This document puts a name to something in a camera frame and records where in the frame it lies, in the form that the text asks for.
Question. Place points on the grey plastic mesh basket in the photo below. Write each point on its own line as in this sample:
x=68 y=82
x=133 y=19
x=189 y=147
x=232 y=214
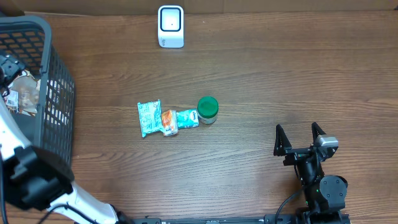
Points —
x=29 y=40

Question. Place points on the white barcode scanner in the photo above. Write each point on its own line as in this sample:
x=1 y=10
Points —
x=171 y=26

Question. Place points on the small teal tissue pack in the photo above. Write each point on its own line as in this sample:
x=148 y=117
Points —
x=187 y=119

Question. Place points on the teal wet wipes pack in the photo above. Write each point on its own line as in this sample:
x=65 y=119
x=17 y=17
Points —
x=150 y=117

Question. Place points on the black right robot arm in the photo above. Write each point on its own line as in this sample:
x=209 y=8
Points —
x=324 y=194

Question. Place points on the brown pastry bag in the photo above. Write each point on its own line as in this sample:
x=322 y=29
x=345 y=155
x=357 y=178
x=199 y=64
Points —
x=23 y=96

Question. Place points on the green lid jar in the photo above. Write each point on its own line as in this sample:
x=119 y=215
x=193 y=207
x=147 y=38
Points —
x=207 y=108

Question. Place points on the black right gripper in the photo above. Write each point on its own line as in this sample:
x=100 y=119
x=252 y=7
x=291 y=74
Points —
x=283 y=148

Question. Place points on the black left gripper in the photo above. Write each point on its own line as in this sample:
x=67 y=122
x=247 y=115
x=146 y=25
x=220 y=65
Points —
x=13 y=66

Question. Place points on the orange tissue pack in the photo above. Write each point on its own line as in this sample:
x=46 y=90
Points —
x=169 y=122

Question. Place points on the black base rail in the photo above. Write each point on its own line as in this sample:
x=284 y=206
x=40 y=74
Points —
x=267 y=219

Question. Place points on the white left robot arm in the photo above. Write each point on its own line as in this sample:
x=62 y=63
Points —
x=32 y=177

